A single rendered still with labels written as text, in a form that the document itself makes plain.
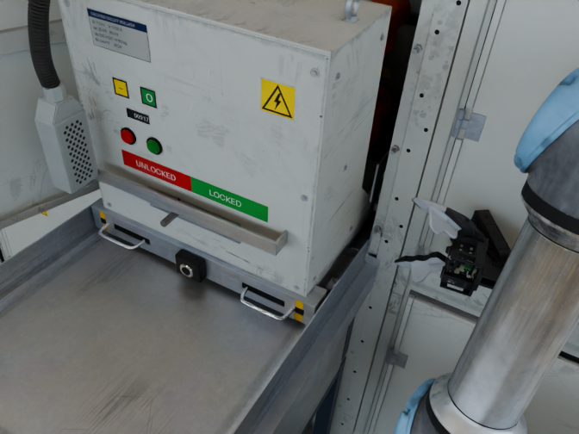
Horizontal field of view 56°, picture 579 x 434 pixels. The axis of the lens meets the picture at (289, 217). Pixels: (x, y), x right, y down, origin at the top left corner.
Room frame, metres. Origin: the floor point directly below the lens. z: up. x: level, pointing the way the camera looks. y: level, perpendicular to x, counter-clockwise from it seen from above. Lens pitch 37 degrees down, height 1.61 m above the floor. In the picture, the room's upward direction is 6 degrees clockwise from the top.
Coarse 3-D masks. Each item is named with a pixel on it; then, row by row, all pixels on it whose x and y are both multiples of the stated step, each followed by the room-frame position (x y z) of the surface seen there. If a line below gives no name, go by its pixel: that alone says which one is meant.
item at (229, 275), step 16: (96, 208) 0.91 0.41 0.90; (96, 224) 0.92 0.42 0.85; (128, 224) 0.87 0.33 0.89; (128, 240) 0.88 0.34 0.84; (160, 240) 0.84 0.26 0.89; (176, 240) 0.83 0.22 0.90; (160, 256) 0.84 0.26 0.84; (208, 256) 0.79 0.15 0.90; (208, 272) 0.79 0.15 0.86; (224, 272) 0.77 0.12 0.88; (240, 272) 0.76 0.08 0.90; (240, 288) 0.76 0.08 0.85; (256, 288) 0.74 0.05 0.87; (272, 288) 0.72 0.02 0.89; (320, 288) 0.73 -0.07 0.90; (272, 304) 0.73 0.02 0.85; (304, 304) 0.69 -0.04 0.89; (320, 304) 0.71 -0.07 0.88; (304, 320) 0.70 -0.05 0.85
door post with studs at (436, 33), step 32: (448, 0) 0.89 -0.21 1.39; (416, 32) 0.91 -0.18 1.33; (448, 32) 0.88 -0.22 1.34; (416, 64) 0.90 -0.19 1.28; (448, 64) 0.88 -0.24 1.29; (416, 96) 0.89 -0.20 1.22; (416, 128) 0.89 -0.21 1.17; (416, 160) 0.88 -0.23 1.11; (384, 192) 0.91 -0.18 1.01; (384, 224) 0.90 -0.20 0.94; (384, 256) 0.89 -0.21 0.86; (384, 288) 0.88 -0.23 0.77; (352, 384) 0.89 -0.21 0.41; (352, 416) 0.88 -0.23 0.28
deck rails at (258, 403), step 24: (72, 216) 0.88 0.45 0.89; (48, 240) 0.82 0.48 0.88; (72, 240) 0.87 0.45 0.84; (96, 240) 0.89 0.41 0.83; (0, 264) 0.72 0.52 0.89; (24, 264) 0.76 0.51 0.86; (48, 264) 0.80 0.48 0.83; (360, 264) 0.88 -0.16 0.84; (0, 288) 0.71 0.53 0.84; (24, 288) 0.72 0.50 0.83; (336, 288) 0.75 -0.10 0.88; (0, 312) 0.66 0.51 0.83; (312, 336) 0.67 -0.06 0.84; (288, 360) 0.58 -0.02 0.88; (264, 384) 0.56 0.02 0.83; (240, 408) 0.51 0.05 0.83; (264, 408) 0.51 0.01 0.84; (240, 432) 0.45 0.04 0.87
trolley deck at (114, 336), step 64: (128, 256) 0.85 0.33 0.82; (0, 320) 0.65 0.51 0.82; (64, 320) 0.66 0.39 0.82; (128, 320) 0.67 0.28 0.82; (192, 320) 0.69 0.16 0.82; (256, 320) 0.71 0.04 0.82; (0, 384) 0.52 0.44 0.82; (64, 384) 0.53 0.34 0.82; (128, 384) 0.54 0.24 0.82; (192, 384) 0.55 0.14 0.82; (256, 384) 0.56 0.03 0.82
